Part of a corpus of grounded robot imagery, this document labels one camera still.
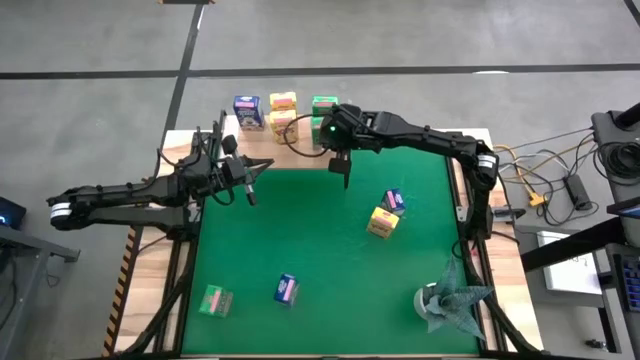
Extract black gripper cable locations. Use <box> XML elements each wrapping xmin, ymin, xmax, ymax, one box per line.
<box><xmin>209</xmin><ymin>183</ymin><xmax>236</xmax><ymax>207</ymax></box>
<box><xmin>283</xmin><ymin>113</ymin><xmax>332</xmax><ymax>159</ymax></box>

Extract blue Frosted Flakes cereal box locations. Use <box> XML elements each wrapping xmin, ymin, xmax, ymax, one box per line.
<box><xmin>233</xmin><ymin>94</ymin><xmax>266</xmax><ymax>132</ymax></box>
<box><xmin>273</xmin><ymin>272</ymin><xmax>300</xmax><ymax>308</ymax></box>
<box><xmin>380</xmin><ymin>188</ymin><xmax>407</xmax><ymax>217</ymax></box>

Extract black metal bar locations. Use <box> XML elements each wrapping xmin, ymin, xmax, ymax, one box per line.
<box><xmin>519</xmin><ymin>215</ymin><xmax>640</xmax><ymax>274</ymax></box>

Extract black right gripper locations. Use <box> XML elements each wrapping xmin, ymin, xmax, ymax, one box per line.
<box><xmin>319</xmin><ymin>103</ymin><xmax>370</xmax><ymax>174</ymax></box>

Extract green Apple Jacks cereal box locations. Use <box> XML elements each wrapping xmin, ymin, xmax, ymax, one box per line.
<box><xmin>310</xmin><ymin>115</ymin><xmax>326</xmax><ymax>151</ymax></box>
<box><xmin>198</xmin><ymin>284</ymin><xmax>235</xmax><ymax>319</ymax></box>
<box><xmin>311</xmin><ymin>95</ymin><xmax>340</xmax><ymax>117</ymax></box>

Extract green table mat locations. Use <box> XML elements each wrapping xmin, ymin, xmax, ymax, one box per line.
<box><xmin>180</xmin><ymin>147</ymin><xmax>481</xmax><ymax>356</ymax></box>

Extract black power adapter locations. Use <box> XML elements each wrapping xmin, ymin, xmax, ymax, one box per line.
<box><xmin>563</xmin><ymin>174</ymin><xmax>594</xmax><ymax>211</ymax></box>

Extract black keyboard blue keys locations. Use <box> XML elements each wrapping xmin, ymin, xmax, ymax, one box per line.
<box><xmin>613</xmin><ymin>252</ymin><xmax>640</xmax><ymax>314</ymax></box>

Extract black device blue light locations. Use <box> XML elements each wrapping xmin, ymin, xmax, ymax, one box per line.
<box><xmin>0</xmin><ymin>196</ymin><xmax>27</xmax><ymax>230</ymax></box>

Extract potted green succulent plant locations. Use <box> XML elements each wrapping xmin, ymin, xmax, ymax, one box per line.
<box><xmin>413</xmin><ymin>255</ymin><xmax>495</xmax><ymax>341</ymax></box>

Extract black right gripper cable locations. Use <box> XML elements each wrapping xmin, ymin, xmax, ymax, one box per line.
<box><xmin>283</xmin><ymin>113</ymin><xmax>332</xmax><ymax>159</ymax></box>

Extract wooden shelf black metal legs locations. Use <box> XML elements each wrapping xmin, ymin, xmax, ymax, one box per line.
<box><xmin>212</xmin><ymin>109</ymin><xmax>353</xmax><ymax>191</ymax></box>

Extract coiled black cable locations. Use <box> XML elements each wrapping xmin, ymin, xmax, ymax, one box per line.
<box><xmin>597</xmin><ymin>141</ymin><xmax>640</xmax><ymax>181</ymax></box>

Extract black table frame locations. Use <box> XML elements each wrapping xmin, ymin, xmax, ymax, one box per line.
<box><xmin>132</xmin><ymin>127</ymin><xmax>559</xmax><ymax>360</ymax></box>

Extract yellow cable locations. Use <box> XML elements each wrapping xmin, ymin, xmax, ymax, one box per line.
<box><xmin>493</xmin><ymin>143</ymin><xmax>549</xmax><ymax>209</ymax></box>

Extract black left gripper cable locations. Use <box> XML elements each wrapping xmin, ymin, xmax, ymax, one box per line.
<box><xmin>209</xmin><ymin>183</ymin><xmax>236</xmax><ymax>207</ymax></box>

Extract white board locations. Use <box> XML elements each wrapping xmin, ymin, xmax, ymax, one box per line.
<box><xmin>537</xmin><ymin>229</ymin><xmax>604</xmax><ymax>296</ymax></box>

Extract grey cable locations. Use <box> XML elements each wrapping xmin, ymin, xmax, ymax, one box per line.
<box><xmin>499</xmin><ymin>127</ymin><xmax>597</xmax><ymax>155</ymax></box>

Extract grey side desk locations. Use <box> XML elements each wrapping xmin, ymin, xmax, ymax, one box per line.
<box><xmin>0</xmin><ymin>224</ymin><xmax>81</xmax><ymax>360</ymax></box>

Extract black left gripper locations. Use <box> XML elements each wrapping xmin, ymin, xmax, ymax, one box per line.
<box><xmin>219</xmin><ymin>137</ymin><xmax>275</xmax><ymax>206</ymax></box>

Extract yellow black hazard tape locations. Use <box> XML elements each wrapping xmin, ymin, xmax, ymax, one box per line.
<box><xmin>102</xmin><ymin>225</ymin><xmax>144</xmax><ymax>357</ymax></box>

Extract black equipment stand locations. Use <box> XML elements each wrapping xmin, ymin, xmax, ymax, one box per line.
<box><xmin>590</xmin><ymin>102</ymin><xmax>640</xmax><ymax>201</ymax></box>

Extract yellow Corn Pops cereal box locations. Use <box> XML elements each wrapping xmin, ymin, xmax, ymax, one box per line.
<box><xmin>366</xmin><ymin>206</ymin><xmax>401</xmax><ymax>240</ymax></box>
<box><xmin>269</xmin><ymin>109</ymin><xmax>300</xmax><ymax>146</ymax></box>
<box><xmin>269</xmin><ymin>91</ymin><xmax>298</xmax><ymax>112</ymax></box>

